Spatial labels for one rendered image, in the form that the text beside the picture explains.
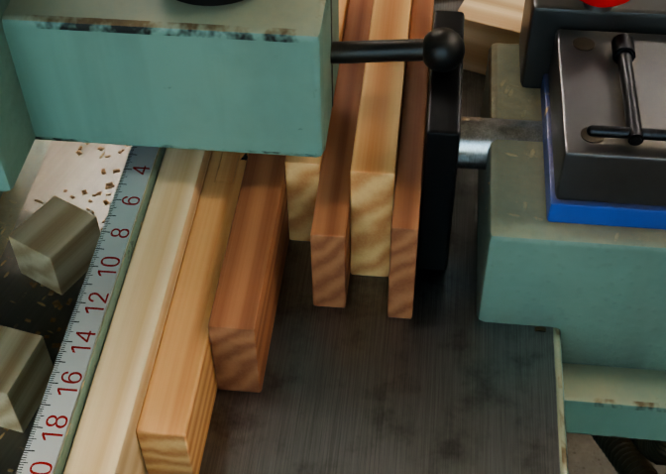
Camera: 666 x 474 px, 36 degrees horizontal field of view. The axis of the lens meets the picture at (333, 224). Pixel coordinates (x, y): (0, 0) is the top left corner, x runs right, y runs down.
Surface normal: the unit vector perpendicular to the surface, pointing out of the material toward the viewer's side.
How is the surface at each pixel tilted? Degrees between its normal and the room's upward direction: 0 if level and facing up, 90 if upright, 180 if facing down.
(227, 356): 90
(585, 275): 90
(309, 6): 0
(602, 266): 90
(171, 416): 0
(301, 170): 90
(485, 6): 0
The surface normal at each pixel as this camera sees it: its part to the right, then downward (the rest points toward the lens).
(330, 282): -0.11, 0.73
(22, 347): -0.01, -0.69
